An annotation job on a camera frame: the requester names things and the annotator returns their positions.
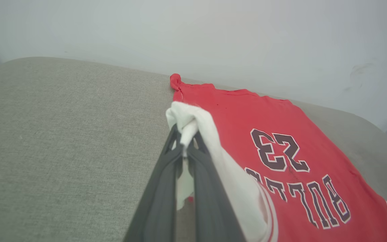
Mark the red basketball jersey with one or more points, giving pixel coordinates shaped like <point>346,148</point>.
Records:
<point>247,114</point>

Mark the grey fabric sofa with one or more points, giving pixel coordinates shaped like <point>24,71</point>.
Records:
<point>62,141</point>

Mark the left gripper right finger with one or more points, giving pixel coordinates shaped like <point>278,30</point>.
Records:
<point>210,201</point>

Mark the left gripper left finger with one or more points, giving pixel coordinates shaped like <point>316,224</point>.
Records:
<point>160,195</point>

